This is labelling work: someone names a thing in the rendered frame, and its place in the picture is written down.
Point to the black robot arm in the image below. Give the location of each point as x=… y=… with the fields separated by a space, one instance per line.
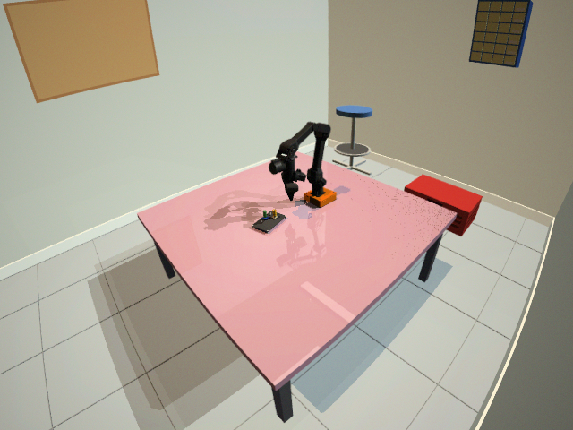
x=291 y=146

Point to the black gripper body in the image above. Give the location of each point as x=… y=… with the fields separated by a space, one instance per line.
x=289 y=176

